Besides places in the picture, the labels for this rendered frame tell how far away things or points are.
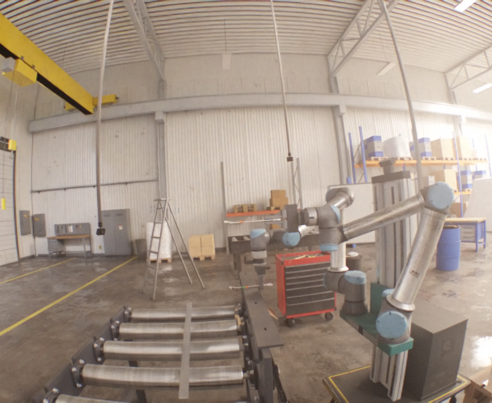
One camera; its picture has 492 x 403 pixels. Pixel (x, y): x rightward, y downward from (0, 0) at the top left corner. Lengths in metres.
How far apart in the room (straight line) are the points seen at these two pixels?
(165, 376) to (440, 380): 1.68
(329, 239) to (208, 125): 10.88
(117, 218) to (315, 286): 9.20
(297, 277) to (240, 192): 8.15
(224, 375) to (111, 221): 10.75
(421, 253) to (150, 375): 1.32
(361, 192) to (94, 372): 5.45
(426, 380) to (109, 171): 12.17
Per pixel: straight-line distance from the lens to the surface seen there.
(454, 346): 2.09
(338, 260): 2.04
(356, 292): 1.94
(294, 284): 3.72
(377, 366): 2.21
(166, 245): 9.64
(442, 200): 1.29
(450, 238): 6.50
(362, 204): 5.97
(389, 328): 1.39
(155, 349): 1.69
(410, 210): 1.44
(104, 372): 1.52
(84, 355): 1.72
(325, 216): 1.35
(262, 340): 1.07
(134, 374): 1.46
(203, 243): 9.50
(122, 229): 11.66
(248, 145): 11.81
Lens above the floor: 1.65
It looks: 1 degrees up
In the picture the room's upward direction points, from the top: 4 degrees counter-clockwise
